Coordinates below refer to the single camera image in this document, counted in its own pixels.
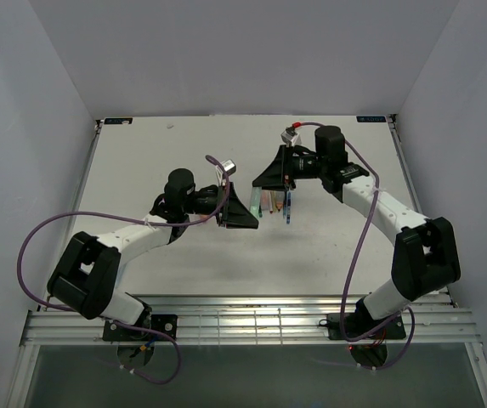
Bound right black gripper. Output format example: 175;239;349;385
252;144;327;191

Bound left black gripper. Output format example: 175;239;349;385
183;182;258;230

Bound orange highlighter pen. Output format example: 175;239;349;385
275;191;285;212

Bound blue gel pen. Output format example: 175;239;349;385
284;190;292;224

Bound pink pencil-shaped pen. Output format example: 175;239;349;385
260;190;269;212

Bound green highlighter pen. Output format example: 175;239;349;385
249;187;262;218

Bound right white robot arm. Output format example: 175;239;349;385
252;145;461;337

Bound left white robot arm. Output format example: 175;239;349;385
47;181;259;340

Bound right blue corner label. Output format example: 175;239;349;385
356;116;387;123

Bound blue corner label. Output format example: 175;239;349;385
103;117;133;126
356;116;387;123

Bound left blue corner label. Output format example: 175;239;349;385
103;117;133;126

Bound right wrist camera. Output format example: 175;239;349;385
314;125;348;169

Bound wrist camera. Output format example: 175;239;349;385
314;125;348;169
164;168;195;209

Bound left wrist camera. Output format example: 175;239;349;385
164;168;195;209

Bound aluminium rail frame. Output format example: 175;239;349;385
8;115;487;407

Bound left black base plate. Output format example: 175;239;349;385
101;314;178;343

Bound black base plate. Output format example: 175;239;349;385
319;313;406;340
101;314;178;343

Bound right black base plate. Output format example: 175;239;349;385
319;313;406;340

